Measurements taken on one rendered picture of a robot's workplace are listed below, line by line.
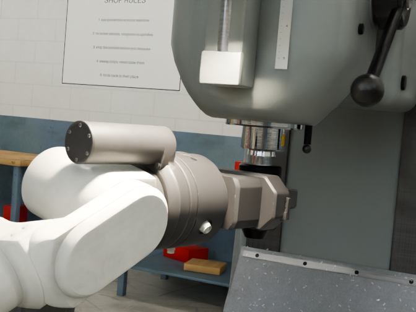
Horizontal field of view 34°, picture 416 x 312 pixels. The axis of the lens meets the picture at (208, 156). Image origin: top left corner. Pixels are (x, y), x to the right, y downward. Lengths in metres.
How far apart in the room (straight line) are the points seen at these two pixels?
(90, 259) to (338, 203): 0.65
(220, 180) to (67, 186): 0.15
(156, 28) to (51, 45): 1.09
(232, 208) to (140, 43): 5.13
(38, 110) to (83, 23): 0.90
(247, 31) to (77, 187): 0.21
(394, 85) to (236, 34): 0.26
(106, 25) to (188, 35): 5.28
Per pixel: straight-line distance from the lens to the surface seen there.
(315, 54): 0.64
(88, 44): 6.03
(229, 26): 0.62
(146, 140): 0.56
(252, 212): 0.66
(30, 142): 6.35
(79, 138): 0.53
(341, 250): 1.10
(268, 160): 0.73
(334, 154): 1.09
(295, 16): 0.64
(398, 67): 0.81
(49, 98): 6.23
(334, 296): 1.09
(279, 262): 1.12
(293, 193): 0.73
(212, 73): 0.62
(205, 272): 4.80
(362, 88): 0.61
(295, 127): 0.71
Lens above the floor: 1.31
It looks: 3 degrees down
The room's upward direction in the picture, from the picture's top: 5 degrees clockwise
